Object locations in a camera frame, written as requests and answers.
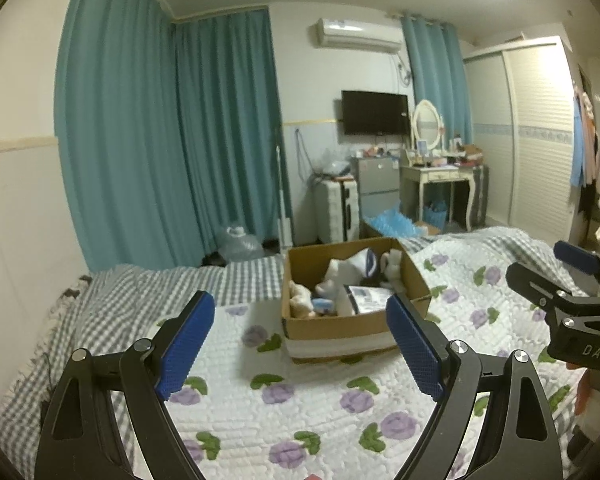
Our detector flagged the grey mini fridge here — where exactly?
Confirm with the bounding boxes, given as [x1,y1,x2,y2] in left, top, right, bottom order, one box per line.
[351,156,400,219]

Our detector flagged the hanging clothes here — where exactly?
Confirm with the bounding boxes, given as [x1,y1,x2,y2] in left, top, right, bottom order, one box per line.
[570,84,600,208]

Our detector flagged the blue white tissue pack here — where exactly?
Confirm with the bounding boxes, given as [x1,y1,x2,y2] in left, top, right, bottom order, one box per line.
[311,297,337,316]

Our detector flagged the brown cardboard box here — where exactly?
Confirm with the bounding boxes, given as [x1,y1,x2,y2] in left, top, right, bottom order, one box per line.
[282,237,432,362]

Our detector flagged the teal curtain by wardrobe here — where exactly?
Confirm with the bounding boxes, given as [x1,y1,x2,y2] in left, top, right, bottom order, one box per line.
[401,14,472,144]

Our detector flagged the large teal curtain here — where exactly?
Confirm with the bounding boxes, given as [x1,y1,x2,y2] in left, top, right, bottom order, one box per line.
[54,0,284,271]

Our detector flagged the right hand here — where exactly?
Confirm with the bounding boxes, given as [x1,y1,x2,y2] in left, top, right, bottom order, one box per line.
[577,370,600,442]

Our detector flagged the white oval vanity mirror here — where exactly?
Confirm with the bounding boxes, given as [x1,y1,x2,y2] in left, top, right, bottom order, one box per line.
[411,100,444,151]

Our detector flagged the white suitcase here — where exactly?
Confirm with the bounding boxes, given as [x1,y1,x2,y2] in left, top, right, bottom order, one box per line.
[313,180,360,244]

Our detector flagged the grey white sock bundle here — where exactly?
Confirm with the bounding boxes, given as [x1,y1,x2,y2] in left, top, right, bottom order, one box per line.
[324,248,378,286]

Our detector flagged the clear water jug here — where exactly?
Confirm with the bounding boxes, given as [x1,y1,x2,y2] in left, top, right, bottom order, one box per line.
[216,224,264,263]

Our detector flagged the grey checked bed sheet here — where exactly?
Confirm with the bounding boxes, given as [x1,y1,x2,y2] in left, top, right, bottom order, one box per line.
[0,226,581,480]

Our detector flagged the plastic bag on suitcase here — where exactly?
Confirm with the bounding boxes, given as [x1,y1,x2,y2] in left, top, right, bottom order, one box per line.
[316,148,351,179]

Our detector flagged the white louvred wardrobe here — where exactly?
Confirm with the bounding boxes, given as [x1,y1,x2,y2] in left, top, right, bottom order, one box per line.
[464,36,577,244]

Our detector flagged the floral white quilt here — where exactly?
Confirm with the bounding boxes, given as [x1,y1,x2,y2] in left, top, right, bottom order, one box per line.
[166,230,580,479]

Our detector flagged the white air conditioner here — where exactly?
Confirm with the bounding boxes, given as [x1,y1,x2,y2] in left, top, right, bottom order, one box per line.
[315,18,404,53]

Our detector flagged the cream cloth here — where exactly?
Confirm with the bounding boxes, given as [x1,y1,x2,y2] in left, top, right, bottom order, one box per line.
[289,281,316,320]

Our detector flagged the blue plastic basket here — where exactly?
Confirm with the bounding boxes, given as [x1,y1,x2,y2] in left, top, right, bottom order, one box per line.
[422,200,449,231]

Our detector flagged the black wall television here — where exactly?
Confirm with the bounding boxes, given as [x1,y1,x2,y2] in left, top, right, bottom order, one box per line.
[341,90,411,136]

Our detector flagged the white labelled plastic package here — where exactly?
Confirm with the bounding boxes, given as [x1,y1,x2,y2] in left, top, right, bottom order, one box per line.
[335,285,393,316]

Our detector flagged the white dressing table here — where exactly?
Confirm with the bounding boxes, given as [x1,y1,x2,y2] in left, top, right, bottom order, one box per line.
[400,162,477,232]

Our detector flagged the blue corrugated plastic sheet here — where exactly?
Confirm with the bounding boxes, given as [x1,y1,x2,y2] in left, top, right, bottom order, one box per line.
[364,206,428,238]

